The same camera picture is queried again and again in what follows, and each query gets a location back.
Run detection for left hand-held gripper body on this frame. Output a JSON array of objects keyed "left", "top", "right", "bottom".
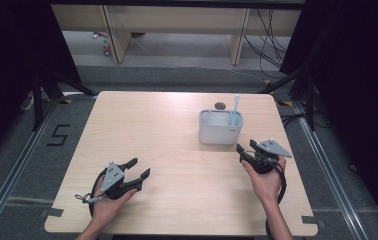
[{"left": 100, "top": 161, "right": 142, "bottom": 201}]

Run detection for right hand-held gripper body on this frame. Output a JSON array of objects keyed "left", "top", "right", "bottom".
[{"left": 241, "top": 138, "right": 293, "bottom": 175}]

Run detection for white toothbrush holder box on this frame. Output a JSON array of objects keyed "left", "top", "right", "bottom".
[{"left": 198, "top": 109, "right": 245, "bottom": 146}]

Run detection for light blue toothbrush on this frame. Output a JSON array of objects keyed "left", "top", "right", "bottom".
[{"left": 231, "top": 94, "right": 241, "bottom": 127}]

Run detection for person's left hand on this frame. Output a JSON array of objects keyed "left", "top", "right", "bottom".
[{"left": 89, "top": 175, "right": 138, "bottom": 232}]

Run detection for person's right hand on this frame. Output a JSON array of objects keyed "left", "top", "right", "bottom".
[{"left": 241, "top": 156, "right": 288, "bottom": 205}]

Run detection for black metal stand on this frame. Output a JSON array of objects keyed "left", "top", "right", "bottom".
[
  {"left": 259, "top": 65, "right": 317, "bottom": 132},
  {"left": 31, "top": 67, "right": 99, "bottom": 132}
]

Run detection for black curtain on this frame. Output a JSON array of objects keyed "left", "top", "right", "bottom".
[
  {"left": 0, "top": 0, "right": 82, "bottom": 168},
  {"left": 278, "top": 0, "right": 378, "bottom": 231}
]

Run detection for small items on floor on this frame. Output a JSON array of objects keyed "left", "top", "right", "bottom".
[{"left": 91, "top": 31, "right": 112, "bottom": 57}]

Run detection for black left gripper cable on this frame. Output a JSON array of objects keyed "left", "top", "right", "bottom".
[{"left": 89, "top": 167, "right": 109, "bottom": 218}]

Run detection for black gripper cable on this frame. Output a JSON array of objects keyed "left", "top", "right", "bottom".
[
  {"left": 264, "top": 162, "right": 289, "bottom": 240},
  {"left": 89, "top": 167, "right": 109, "bottom": 218}
]

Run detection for grey cable plug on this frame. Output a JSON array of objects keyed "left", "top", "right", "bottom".
[{"left": 74, "top": 193, "right": 105, "bottom": 205}]

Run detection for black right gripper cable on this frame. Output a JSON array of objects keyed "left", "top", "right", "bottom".
[{"left": 264, "top": 162, "right": 289, "bottom": 240}]

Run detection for metal floor rail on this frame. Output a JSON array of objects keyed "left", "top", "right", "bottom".
[
  {"left": 291, "top": 99, "right": 372, "bottom": 240},
  {"left": 0, "top": 96, "right": 62, "bottom": 240}
]

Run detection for hanging black cables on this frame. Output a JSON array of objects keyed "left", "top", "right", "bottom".
[{"left": 243, "top": 8, "right": 292, "bottom": 80}]

